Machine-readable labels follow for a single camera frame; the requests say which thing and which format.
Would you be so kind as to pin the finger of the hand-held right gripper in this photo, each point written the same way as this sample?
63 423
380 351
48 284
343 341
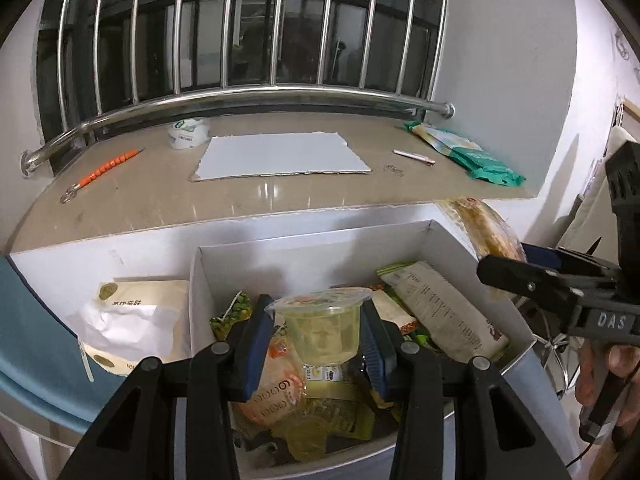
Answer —
542 256
525 280

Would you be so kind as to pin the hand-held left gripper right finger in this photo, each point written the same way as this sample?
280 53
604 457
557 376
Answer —
375 355

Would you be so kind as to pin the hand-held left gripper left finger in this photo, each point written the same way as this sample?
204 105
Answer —
255 355

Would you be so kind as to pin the clear jelly cup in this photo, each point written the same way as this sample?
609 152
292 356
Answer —
320 330

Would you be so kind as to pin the round bread packet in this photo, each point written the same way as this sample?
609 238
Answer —
480 230

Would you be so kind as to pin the white cardboard box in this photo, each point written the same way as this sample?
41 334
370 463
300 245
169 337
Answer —
300 265

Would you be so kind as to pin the person's right hand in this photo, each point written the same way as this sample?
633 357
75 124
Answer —
585 375

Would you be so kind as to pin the white chair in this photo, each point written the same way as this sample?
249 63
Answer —
595 210

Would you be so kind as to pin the green pea snack packet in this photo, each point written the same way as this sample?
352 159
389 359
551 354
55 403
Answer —
232 315

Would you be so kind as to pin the white red snack packet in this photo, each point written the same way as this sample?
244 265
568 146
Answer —
392 312

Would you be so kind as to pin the olive snack packet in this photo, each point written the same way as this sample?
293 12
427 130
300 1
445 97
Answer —
340 412

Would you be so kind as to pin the beige long snack packet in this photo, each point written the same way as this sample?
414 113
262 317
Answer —
440 310

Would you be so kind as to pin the chrome chair base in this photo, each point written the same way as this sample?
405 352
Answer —
555 355

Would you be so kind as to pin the green striped snack packet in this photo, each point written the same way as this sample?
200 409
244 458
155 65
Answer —
395 270

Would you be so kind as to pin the yellow jelly cup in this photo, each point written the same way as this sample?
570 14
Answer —
305 440

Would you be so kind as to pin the green wipes packet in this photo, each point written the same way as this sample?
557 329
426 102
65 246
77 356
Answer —
490 165

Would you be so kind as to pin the white paper bag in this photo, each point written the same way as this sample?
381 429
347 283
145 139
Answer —
130 320

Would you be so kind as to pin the yellow green snack packet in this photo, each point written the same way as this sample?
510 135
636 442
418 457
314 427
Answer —
440 137

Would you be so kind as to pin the white pen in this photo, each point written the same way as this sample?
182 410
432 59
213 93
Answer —
414 156

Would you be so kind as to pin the white cardboard sheet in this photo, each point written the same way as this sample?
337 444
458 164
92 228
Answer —
280 157

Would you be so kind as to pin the white tape roll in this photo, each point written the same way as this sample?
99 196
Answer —
189 134

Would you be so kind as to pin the orange beaded tool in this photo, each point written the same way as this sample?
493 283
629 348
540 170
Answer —
105 170

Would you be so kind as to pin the steel window railing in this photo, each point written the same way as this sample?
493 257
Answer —
250 92

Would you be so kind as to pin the dark window glass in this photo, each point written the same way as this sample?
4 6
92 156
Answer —
252 35

